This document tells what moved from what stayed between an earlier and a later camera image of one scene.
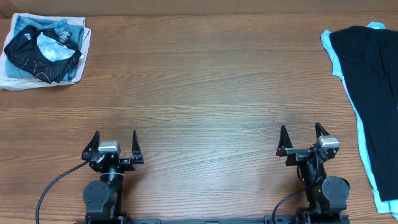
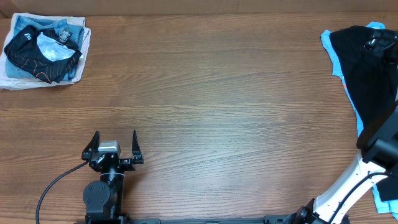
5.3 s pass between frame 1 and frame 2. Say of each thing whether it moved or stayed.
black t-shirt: stayed
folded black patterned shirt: stayed
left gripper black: stayed
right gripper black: moved
